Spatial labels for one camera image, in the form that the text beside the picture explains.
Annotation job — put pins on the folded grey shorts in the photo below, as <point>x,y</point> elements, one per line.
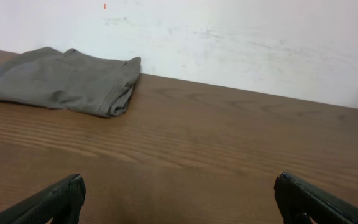
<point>69,80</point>

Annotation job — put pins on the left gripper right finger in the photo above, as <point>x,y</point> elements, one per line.
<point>301,202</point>

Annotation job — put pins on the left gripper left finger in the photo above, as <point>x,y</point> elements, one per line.
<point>59,203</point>

